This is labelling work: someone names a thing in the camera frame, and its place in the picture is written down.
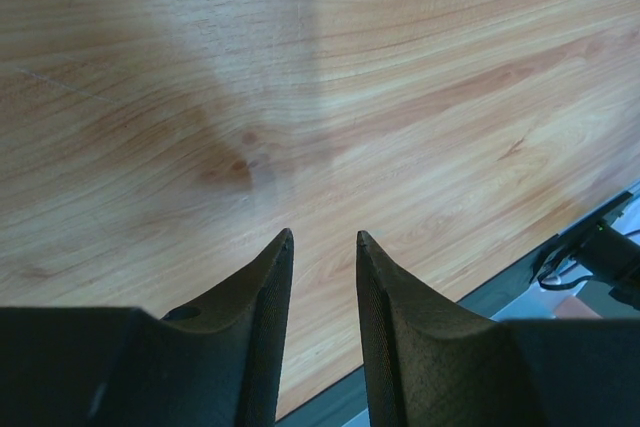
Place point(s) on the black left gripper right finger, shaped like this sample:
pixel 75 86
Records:
pixel 430 362

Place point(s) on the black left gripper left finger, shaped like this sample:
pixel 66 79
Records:
pixel 213 361

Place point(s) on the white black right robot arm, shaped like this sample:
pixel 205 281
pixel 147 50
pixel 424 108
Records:
pixel 601 254

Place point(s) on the black cloth strip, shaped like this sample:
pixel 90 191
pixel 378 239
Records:
pixel 507 285

